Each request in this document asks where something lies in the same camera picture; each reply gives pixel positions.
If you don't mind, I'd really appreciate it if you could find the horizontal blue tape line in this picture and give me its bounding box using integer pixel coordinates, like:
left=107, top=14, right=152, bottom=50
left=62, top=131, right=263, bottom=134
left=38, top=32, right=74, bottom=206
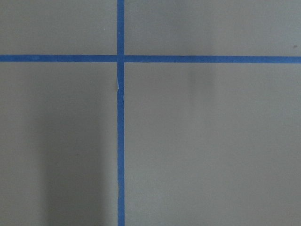
left=0, top=55, right=301, bottom=64

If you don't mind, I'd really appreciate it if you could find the vertical blue tape line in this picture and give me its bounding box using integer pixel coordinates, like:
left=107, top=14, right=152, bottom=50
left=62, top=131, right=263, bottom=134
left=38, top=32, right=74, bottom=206
left=117, top=0, right=125, bottom=226

